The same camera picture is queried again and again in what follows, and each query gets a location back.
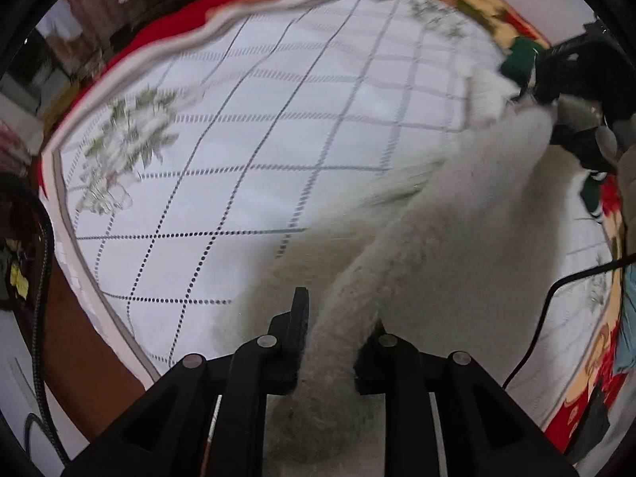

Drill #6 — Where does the white fluffy sweater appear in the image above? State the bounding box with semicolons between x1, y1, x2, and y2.
210;66;620;467

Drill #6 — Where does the dark green striped sweater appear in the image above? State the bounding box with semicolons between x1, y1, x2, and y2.
499;37;608;223

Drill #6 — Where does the light blue garment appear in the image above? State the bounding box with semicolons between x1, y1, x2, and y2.
613;265;636;375

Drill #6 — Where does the white quilted bed cover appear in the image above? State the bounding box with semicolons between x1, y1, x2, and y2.
41;0;622;438

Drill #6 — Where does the thin black cable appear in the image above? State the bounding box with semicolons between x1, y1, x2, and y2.
501;252;636;391

